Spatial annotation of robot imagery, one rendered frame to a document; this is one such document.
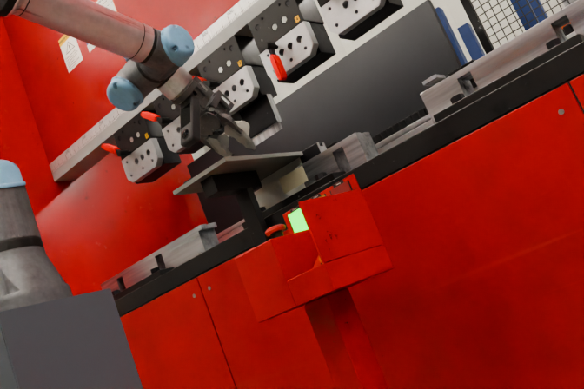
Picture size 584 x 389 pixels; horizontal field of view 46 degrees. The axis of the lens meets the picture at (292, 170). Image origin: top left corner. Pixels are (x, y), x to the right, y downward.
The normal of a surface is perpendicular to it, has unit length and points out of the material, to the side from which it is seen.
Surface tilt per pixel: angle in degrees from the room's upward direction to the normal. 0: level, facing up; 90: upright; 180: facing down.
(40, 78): 90
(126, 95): 130
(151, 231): 90
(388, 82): 90
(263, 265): 90
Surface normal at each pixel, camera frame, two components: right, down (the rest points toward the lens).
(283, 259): 0.63, -0.40
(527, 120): -0.62, 0.07
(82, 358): 0.77, -0.42
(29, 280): 0.47, -0.66
